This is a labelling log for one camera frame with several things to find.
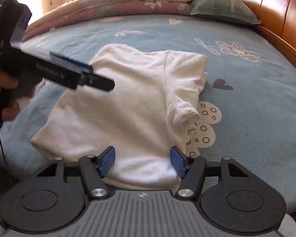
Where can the blue patterned bed sheet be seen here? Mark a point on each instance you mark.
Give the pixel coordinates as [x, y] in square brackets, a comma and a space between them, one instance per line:
[247, 108]

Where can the pink floral folded quilt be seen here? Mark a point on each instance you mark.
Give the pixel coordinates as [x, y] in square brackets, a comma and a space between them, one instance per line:
[84, 10]

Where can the person's left hand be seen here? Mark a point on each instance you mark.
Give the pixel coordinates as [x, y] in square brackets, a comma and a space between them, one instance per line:
[11, 112]

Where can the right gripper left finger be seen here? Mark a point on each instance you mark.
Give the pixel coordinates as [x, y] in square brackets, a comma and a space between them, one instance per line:
[92, 170]

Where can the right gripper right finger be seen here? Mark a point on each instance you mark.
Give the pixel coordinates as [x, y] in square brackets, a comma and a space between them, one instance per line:
[192, 170]

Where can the green flower pillow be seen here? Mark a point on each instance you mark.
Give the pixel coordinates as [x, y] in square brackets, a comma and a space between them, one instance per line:
[233, 11]

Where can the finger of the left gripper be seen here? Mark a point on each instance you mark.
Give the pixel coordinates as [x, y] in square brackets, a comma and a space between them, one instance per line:
[96, 81]
[70, 64]

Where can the white printed sweatshirt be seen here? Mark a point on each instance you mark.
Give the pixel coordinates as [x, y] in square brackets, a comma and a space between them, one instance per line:
[152, 108]

